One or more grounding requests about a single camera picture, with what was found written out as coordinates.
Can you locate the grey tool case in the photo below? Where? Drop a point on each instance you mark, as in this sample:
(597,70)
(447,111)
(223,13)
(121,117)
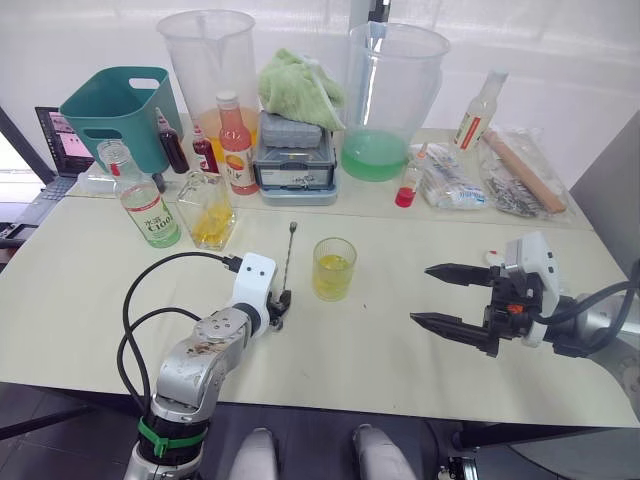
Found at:
(295,175)

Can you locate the clear pitcher with orange liquid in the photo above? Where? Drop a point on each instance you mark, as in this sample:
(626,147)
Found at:
(210,65)

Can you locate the long metal bar spoon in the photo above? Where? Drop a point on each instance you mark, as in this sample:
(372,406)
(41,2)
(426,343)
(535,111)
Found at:
(290,255)

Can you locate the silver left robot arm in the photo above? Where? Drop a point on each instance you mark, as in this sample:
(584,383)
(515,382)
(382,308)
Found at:
(200,360)

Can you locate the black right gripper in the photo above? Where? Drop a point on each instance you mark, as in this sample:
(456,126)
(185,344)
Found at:
(510,300)

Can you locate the black device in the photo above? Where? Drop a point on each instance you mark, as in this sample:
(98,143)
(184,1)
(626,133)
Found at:
(15,235)

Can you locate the grey ribbed plastic box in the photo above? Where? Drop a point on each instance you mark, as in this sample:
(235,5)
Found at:
(290,131)

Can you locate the wooden rolling pin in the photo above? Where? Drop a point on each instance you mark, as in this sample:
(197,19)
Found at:
(525,172)

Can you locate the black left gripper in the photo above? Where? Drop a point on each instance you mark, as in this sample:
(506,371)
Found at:
(274,310)

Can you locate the teal plastic bin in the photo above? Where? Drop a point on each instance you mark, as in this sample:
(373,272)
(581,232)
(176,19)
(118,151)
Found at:
(115,110)

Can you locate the white bottle cap red tape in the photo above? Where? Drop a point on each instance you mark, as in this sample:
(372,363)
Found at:
(492,257)

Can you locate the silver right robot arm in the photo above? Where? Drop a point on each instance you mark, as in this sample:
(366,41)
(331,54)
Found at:
(585,330)

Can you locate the small clear plastic bottle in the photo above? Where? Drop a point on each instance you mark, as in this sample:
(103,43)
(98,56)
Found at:
(97,184)

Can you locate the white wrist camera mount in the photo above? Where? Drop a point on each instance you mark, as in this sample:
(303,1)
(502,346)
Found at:
(255,280)
(537,250)

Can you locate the clear bag of white packets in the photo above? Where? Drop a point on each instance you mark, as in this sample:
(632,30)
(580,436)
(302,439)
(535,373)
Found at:
(452,185)

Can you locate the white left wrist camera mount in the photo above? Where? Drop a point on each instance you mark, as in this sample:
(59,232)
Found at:
(255,280)

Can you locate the dark laptop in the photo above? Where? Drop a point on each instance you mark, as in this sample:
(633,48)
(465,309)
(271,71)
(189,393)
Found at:
(65,145)

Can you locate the ribbed glass with yellow liquid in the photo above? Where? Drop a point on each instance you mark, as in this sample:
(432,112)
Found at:
(334,275)

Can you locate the clear pitcher with green liquid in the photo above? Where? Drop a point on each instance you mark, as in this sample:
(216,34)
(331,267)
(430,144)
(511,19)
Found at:
(380,150)

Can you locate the metal frame bracket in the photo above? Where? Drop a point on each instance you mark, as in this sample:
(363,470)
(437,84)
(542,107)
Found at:
(462,467)

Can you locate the pink juice bottle white cap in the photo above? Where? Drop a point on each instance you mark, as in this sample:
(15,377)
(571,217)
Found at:
(237,155)

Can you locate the clear bag of dark items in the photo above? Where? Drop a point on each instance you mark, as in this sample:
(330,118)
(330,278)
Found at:
(515,192)

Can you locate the small flask with red liquid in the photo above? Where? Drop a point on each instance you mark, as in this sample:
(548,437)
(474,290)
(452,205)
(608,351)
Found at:
(406,195)

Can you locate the tall dark red liquid bottle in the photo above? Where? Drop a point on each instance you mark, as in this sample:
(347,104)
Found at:
(172,150)

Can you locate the clear bottle red striped label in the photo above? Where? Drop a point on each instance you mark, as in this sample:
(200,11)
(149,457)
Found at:
(475,120)

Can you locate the grey rounded shape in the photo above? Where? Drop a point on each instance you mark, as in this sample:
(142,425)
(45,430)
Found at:
(380,455)
(255,455)

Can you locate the green label juice bottle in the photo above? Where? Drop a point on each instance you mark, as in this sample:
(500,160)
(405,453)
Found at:
(150,215)

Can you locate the square glass bottle yellow liquid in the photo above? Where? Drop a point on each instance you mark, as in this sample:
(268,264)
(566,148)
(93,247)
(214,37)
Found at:
(210,225)

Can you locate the green towel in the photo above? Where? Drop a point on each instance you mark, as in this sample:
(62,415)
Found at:
(295,90)

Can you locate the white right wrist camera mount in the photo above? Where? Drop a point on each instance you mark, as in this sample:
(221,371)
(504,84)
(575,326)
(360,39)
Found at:
(537,250)

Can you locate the small red liquid bottle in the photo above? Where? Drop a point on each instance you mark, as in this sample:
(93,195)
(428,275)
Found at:
(205,152)

